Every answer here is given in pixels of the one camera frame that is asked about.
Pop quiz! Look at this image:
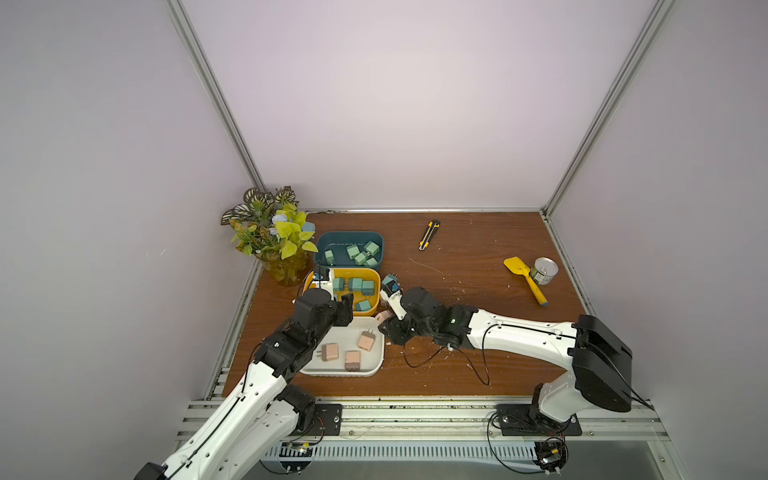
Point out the silver tin can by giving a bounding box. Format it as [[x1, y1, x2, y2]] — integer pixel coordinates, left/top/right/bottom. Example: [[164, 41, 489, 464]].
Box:
[[530, 257, 559, 286]]

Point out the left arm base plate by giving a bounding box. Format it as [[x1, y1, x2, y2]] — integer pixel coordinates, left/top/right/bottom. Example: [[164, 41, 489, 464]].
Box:
[[291, 403, 343, 437]]

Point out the yellow toy shovel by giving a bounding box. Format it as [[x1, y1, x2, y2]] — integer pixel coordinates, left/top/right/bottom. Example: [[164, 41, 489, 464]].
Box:
[[503, 257, 548, 306]]

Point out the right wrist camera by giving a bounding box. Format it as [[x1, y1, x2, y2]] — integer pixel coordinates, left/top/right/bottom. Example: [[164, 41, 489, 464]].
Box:
[[380, 274, 406, 320]]

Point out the yellow black utility knife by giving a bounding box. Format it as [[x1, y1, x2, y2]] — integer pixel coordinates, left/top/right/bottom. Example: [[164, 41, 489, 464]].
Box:
[[418, 220, 441, 251]]

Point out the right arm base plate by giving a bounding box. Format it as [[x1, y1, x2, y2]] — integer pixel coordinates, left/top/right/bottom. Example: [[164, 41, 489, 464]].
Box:
[[491, 404, 583, 437]]

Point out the potted green plant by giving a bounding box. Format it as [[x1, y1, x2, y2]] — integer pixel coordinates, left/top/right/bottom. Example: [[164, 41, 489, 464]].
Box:
[[220, 186, 318, 286]]

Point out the yellow storage bin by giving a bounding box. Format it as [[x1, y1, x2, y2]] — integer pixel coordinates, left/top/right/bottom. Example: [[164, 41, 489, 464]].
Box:
[[301, 267, 381, 316]]

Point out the pink plug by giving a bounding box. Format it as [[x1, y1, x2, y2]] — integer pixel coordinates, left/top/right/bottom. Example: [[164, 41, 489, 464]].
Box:
[[357, 331, 377, 352], [375, 310, 394, 324], [344, 350, 361, 372], [321, 343, 340, 362]]

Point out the white storage bin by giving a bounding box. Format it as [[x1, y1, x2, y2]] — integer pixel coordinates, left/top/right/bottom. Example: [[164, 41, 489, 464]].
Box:
[[301, 316, 386, 377]]

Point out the teal storage bin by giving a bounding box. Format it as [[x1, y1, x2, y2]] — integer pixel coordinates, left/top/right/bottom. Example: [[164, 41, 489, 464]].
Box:
[[314, 231, 385, 271]]

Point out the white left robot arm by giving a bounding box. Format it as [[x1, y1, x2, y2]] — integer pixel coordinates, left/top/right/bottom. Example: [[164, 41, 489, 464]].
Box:
[[135, 289, 354, 479]]

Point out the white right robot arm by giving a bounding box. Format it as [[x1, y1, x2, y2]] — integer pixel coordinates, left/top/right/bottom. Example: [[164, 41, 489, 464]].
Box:
[[379, 286, 639, 424]]

